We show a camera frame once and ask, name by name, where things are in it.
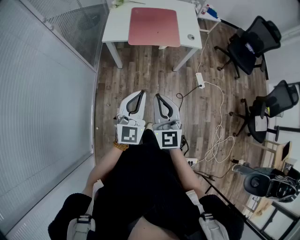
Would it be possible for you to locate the black office chair with paper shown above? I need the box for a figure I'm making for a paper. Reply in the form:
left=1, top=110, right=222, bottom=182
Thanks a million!
left=225, top=80, right=300, bottom=144

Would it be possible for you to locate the black mesh office chair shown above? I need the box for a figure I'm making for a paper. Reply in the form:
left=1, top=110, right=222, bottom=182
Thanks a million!
left=214, top=15, right=282, bottom=81

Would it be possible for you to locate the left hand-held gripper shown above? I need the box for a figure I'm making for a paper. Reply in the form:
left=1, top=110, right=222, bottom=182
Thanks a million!
left=115, top=90, right=147, bottom=145

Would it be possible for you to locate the white paper sheet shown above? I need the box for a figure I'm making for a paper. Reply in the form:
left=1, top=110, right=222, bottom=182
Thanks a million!
left=254, top=115, right=269, bottom=132

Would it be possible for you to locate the black tripod stand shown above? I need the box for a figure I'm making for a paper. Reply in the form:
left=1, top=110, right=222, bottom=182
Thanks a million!
left=194, top=170, right=249, bottom=221

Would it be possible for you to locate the small white side table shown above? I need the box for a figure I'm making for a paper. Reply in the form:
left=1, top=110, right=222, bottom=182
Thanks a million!
left=195, top=0, right=222, bottom=34

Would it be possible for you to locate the long looped white cable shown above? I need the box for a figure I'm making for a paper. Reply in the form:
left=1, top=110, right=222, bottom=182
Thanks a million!
left=203, top=81, right=235, bottom=164

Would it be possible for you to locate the person's right forearm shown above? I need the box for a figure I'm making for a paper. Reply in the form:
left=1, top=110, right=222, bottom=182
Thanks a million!
left=168, top=148, right=207, bottom=200

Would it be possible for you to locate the person's left forearm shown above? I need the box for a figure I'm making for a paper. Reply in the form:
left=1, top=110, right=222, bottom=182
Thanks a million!
left=82, top=142, right=130, bottom=198

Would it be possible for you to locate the grey backpack strap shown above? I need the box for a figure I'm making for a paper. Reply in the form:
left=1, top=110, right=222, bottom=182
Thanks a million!
left=186, top=189, right=230, bottom=240
left=67, top=180, right=105, bottom=240

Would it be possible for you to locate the person's black clothing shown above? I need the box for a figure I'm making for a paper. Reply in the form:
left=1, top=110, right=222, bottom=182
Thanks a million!
left=47, top=128, right=245, bottom=240

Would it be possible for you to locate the white power strip cord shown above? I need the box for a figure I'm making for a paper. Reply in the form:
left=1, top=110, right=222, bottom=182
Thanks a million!
left=196, top=32, right=210, bottom=74

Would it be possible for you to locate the white power strip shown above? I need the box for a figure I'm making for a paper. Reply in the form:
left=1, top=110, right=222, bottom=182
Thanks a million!
left=195, top=72, right=206, bottom=90

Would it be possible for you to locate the pink mouse pad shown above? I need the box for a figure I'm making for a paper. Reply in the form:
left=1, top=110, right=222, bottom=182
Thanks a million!
left=127, top=7, right=181, bottom=47

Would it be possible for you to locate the white desk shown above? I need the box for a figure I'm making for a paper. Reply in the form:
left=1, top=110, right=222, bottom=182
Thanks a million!
left=101, top=0, right=203, bottom=72

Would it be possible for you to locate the wooden table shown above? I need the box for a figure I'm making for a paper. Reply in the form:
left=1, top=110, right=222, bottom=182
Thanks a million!
left=246, top=140, right=293, bottom=219

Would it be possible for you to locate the black flat screen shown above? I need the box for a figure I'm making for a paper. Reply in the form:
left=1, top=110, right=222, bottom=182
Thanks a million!
left=281, top=140, right=293, bottom=162

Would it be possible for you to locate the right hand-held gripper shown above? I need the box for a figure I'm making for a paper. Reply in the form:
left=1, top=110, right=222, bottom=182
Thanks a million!
left=152, top=93, right=183, bottom=150

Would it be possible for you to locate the thin black cable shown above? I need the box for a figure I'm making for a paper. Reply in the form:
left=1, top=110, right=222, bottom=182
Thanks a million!
left=176, top=85, right=203, bottom=111

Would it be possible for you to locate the brown bead bracelet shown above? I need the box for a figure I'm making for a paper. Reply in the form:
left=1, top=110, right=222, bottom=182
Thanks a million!
left=112, top=140, right=130, bottom=152

